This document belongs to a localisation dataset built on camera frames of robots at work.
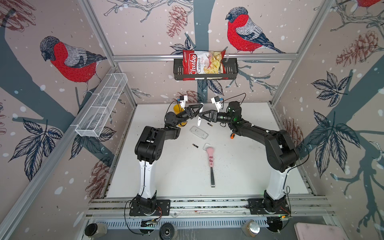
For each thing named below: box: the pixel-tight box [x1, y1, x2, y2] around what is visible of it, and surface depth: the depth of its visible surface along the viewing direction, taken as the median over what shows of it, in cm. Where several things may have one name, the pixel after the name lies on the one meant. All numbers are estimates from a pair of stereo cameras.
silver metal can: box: [241, 219, 261, 237], surface depth 61 cm
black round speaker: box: [159, 222, 177, 240], surface depth 60 cm
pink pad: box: [294, 222, 350, 240], surface depth 67 cm
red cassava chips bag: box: [182, 50, 227, 81], surface depth 89 cm
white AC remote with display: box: [189, 125, 209, 140], surface depth 104 cm
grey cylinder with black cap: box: [84, 223, 108, 238], surface depth 62 cm
